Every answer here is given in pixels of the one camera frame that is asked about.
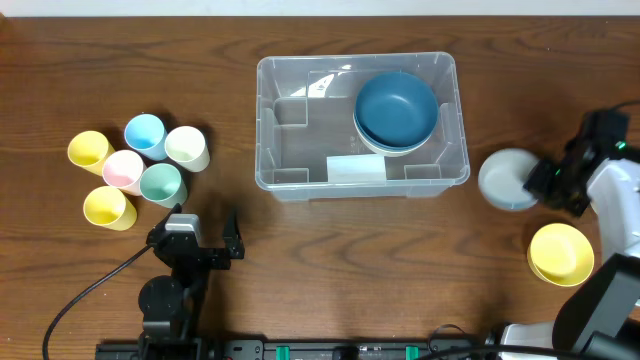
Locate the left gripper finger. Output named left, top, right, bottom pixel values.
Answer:
left=154, top=203, right=182, bottom=234
left=223, top=210, right=245, bottom=259

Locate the grey small bowl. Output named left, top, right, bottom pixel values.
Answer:
left=478, top=148, right=539, bottom=211

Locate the yellow small bowl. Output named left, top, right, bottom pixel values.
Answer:
left=527, top=223, right=595, bottom=287

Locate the beige large bowl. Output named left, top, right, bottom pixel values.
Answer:
left=359, top=134, right=425, bottom=157

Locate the dark blue bowl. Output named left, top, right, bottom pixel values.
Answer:
left=352, top=115, right=430, bottom=157
left=353, top=72, right=439, bottom=148

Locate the clear plastic storage container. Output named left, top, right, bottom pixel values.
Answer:
left=255, top=52, right=471, bottom=202

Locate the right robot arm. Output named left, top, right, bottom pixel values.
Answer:
left=478, top=106, right=639, bottom=359

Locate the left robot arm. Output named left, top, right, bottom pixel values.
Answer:
left=138, top=204, right=245, bottom=359

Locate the mint green cup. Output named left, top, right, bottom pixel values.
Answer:
left=140, top=163, right=188, bottom=208

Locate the cream white cup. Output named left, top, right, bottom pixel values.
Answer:
left=164, top=126, right=210, bottom=173

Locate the pink cup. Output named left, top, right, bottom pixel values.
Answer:
left=102, top=150, right=147, bottom=196

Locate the yellow cup lower left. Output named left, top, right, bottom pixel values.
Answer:
left=83, top=186, right=137, bottom=231

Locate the yellow cup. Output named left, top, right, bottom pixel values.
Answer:
left=67, top=130, right=115, bottom=176
left=83, top=186, right=137, bottom=231

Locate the light blue cup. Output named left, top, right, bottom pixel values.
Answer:
left=124, top=114, right=168, bottom=161

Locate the yellow cup upper left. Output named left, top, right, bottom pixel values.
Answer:
left=67, top=130, right=115, bottom=176

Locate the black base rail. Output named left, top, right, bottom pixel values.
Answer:
left=94, top=335, right=601, bottom=360

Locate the left black cable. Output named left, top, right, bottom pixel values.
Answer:
left=41, top=243, right=154, bottom=360

